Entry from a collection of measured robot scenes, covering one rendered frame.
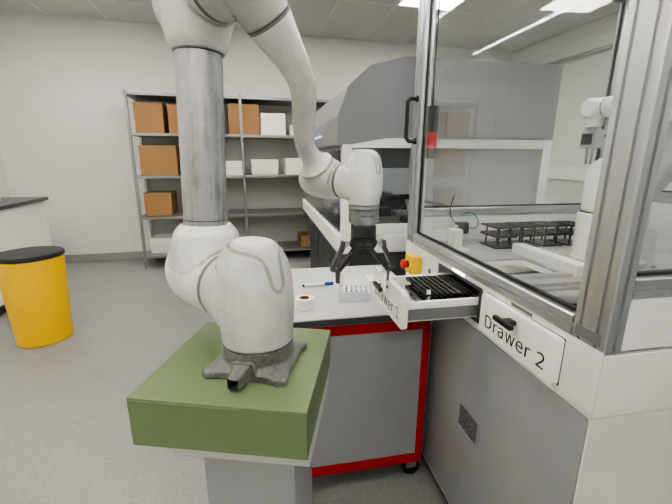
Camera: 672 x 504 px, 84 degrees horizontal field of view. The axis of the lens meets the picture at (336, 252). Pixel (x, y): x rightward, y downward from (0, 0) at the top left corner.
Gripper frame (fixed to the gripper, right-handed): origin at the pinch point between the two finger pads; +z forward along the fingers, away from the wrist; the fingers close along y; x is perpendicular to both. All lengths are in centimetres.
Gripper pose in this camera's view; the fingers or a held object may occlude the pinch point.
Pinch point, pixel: (362, 289)
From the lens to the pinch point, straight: 115.7
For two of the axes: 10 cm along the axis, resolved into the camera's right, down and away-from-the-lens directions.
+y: 9.8, -0.4, 1.8
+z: 0.0, 9.7, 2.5
